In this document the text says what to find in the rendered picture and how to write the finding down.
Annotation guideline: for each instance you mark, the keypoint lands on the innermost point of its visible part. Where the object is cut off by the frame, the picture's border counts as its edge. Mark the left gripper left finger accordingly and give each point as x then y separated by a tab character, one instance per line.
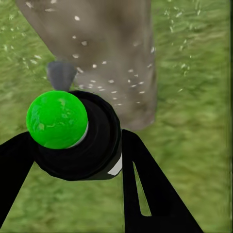
15	162

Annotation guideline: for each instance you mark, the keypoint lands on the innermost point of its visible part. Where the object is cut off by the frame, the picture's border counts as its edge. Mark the pesticide atomizer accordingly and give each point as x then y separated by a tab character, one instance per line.
74	135

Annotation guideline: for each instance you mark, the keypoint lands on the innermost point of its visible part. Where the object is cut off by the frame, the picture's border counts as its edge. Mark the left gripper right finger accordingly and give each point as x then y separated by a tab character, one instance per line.
169	213

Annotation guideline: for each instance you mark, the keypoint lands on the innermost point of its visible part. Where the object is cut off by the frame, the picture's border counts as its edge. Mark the tree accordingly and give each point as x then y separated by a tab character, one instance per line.
107	40

